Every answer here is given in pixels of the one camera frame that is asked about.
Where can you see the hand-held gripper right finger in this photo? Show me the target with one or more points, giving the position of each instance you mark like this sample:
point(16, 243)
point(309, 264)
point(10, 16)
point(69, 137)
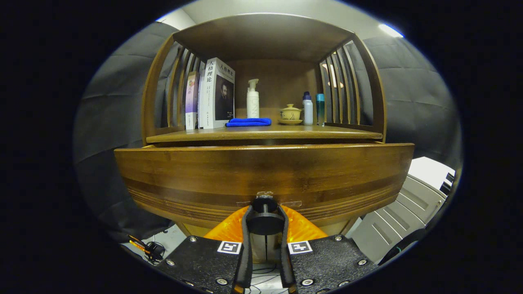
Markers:
point(327, 261)

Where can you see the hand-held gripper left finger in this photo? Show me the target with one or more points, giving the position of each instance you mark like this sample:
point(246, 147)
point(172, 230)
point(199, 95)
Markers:
point(204, 261)

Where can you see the black drawer knob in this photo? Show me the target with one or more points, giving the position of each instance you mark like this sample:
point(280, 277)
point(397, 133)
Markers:
point(264, 222)

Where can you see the wooden drawer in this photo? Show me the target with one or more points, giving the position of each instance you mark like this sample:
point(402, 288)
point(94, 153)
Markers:
point(204, 171)

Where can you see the wooden countertop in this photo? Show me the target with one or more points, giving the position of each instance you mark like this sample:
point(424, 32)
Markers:
point(286, 131)

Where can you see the brown wooden cabinet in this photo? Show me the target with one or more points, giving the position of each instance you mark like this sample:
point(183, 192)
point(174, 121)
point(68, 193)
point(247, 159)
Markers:
point(265, 36)

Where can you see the white appliance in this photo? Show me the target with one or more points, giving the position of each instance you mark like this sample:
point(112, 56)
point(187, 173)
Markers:
point(408, 204)

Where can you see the blue folded cloth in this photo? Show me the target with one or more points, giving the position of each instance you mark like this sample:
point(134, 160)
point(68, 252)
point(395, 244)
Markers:
point(248, 122)

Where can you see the white bottle with blue cap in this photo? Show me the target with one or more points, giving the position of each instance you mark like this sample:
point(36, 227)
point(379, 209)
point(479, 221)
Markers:
point(307, 112)

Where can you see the teal bottle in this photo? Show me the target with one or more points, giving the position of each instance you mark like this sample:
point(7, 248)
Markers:
point(320, 110)

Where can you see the beige lidded teacup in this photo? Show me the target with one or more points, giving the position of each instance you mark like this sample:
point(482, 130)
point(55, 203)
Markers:
point(290, 113)

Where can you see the thin white book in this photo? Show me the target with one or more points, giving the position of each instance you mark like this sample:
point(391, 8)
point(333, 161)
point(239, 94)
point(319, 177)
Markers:
point(200, 102)

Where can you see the purple book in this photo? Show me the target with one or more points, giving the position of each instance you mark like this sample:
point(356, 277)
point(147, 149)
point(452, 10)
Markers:
point(191, 98)

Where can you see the white pump bottle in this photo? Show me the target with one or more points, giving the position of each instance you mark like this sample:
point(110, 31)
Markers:
point(253, 104)

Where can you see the thick white portrait book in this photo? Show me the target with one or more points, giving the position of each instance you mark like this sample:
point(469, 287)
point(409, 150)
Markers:
point(216, 94)

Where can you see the rectangular ceiling light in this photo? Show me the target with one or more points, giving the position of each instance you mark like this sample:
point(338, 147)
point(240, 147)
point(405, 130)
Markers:
point(390, 30)

